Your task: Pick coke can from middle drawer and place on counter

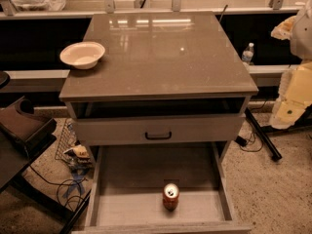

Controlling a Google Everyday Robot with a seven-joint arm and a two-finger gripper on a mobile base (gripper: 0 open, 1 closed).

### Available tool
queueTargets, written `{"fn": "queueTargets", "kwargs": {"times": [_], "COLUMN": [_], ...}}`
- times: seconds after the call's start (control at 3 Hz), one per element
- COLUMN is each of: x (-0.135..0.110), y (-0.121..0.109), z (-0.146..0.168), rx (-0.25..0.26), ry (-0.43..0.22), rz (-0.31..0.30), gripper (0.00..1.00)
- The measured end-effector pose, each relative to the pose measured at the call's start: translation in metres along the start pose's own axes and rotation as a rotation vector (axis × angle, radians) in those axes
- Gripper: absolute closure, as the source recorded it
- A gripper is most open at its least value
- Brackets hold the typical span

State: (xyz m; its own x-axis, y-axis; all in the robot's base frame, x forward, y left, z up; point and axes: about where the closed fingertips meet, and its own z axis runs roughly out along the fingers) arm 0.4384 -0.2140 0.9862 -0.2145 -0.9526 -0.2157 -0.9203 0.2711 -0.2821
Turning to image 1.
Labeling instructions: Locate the red coke can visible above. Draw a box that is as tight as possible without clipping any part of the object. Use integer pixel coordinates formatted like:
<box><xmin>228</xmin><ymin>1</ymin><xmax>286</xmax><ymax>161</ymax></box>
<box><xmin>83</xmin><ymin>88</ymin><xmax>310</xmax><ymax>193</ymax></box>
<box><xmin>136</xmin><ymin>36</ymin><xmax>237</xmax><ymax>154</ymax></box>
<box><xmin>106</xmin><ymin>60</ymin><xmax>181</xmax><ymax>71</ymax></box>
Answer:
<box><xmin>163</xmin><ymin>183</ymin><xmax>179</xmax><ymax>212</ymax></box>

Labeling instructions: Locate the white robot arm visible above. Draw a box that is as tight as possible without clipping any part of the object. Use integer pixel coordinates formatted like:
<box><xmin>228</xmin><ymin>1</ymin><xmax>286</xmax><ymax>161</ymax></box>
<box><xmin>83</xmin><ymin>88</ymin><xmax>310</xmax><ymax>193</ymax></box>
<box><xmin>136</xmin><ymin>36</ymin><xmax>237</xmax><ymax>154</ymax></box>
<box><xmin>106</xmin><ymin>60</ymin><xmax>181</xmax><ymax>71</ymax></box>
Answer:
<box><xmin>269</xmin><ymin>0</ymin><xmax>312</xmax><ymax>129</ymax></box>

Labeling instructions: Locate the open middle drawer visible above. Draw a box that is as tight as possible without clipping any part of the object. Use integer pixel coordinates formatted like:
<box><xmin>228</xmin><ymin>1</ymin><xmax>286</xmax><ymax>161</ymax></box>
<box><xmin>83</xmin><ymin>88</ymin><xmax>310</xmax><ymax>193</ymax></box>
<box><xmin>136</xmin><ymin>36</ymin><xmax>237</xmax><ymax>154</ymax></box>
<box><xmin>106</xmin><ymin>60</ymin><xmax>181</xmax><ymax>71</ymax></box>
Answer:
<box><xmin>72</xmin><ymin>142</ymin><xmax>252</xmax><ymax>234</ymax></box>

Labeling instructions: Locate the grey cabinet with glossy top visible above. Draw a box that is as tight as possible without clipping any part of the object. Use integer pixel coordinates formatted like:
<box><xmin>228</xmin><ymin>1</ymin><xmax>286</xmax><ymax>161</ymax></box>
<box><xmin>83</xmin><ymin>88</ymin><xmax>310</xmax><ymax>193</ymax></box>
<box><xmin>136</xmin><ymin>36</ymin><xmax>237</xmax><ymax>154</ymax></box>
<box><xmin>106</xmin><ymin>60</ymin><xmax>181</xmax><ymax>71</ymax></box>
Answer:
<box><xmin>59</xmin><ymin>12</ymin><xmax>257</xmax><ymax>157</ymax></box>

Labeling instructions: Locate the white bowl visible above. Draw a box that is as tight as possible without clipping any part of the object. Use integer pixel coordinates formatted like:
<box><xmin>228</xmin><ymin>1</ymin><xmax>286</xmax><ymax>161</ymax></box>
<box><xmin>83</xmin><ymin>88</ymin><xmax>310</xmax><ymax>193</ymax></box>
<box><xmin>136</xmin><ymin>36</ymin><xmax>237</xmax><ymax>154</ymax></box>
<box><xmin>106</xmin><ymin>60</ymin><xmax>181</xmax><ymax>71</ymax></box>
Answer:
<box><xmin>59</xmin><ymin>42</ymin><xmax>105</xmax><ymax>70</ymax></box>

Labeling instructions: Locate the small snack bag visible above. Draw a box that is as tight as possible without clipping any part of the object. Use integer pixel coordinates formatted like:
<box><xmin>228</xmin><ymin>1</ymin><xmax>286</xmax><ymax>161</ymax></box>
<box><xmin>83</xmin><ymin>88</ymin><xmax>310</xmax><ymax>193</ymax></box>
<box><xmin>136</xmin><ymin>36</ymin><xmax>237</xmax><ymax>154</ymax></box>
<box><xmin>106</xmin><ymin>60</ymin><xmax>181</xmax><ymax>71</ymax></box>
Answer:
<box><xmin>62</xmin><ymin>144</ymin><xmax>91</xmax><ymax>166</ymax></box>

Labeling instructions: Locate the clear plastic water bottle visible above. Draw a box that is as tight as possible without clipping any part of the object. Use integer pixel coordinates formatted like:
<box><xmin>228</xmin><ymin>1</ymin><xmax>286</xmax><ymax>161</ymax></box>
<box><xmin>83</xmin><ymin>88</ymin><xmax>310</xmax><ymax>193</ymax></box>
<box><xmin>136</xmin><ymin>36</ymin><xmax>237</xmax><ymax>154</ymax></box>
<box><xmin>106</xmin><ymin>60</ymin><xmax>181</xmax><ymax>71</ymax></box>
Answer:
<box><xmin>242</xmin><ymin>43</ymin><xmax>254</xmax><ymax>64</ymax></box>

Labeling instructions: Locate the black metal stand leg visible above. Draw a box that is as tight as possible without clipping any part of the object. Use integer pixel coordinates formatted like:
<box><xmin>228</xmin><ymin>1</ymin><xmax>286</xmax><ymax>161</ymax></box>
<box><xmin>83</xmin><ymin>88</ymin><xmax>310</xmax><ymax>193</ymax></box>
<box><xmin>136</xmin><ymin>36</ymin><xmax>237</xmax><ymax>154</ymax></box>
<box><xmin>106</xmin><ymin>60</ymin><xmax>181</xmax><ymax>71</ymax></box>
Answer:
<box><xmin>245</xmin><ymin>108</ymin><xmax>282</xmax><ymax>162</ymax></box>

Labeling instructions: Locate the dark brown chair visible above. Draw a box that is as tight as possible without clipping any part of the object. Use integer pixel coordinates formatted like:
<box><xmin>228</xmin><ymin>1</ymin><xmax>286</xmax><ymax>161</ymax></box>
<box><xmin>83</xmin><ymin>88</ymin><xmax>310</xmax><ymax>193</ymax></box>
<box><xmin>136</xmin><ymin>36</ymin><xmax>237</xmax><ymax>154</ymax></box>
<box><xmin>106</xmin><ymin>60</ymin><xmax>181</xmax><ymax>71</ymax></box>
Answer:
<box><xmin>0</xmin><ymin>70</ymin><xmax>74</xmax><ymax>221</ymax></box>

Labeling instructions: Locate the black drawer handle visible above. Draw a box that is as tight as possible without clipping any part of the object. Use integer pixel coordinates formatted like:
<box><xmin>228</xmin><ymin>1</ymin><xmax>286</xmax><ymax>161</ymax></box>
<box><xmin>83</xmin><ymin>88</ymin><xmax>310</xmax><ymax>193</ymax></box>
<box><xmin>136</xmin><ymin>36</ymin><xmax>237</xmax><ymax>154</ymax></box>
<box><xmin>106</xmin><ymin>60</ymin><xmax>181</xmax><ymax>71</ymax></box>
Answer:
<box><xmin>144</xmin><ymin>132</ymin><xmax>172</xmax><ymax>140</ymax></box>

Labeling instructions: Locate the wire mesh basket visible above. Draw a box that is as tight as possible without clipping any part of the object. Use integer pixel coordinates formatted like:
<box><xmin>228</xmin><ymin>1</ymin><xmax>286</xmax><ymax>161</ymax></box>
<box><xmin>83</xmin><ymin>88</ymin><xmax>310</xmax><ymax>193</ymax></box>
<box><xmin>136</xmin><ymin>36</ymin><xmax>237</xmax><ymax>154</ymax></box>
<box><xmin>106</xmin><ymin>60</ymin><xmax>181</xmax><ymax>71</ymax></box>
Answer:
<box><xmin>55</xmin><ymin>118</ymin><xmax>77</xmax><ymax>163</ymax></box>

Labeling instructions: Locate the black floor cable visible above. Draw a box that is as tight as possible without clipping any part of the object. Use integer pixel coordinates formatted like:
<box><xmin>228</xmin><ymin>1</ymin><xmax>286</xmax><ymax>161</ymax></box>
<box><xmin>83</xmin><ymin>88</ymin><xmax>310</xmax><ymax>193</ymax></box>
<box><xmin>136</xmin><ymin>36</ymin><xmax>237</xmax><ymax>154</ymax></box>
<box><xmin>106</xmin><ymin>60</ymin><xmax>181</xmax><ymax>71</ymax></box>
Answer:
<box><xmin>28</xmin><ymin>164</ymin><xmax>89</xmax><ymax>213</ymax></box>

